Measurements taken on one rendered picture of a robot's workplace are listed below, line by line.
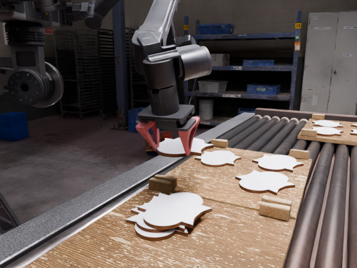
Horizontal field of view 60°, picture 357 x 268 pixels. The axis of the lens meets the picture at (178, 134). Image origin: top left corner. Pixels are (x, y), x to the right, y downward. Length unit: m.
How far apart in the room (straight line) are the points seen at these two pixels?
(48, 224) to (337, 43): 4.95
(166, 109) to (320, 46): 4.76
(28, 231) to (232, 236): 0.40
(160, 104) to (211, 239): 0.26
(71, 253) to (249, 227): 0.32
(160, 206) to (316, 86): 4.79
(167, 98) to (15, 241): 0.39
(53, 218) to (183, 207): 0.28
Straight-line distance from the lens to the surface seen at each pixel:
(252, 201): 0.72
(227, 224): 0.62
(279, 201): 0.68
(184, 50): 0.61
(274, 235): 0.61
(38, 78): 1.33
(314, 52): 5.27
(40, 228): 0.70
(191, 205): 0.63
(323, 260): 0.61
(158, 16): 0.76
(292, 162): 0.97
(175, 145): 0.69
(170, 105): 0.59
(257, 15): 5.91
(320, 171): 1.01
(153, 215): 0.60
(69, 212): 0.74
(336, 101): 5.34
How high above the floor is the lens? 1.25
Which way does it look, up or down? 14 degrees down
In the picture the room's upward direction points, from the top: straight up
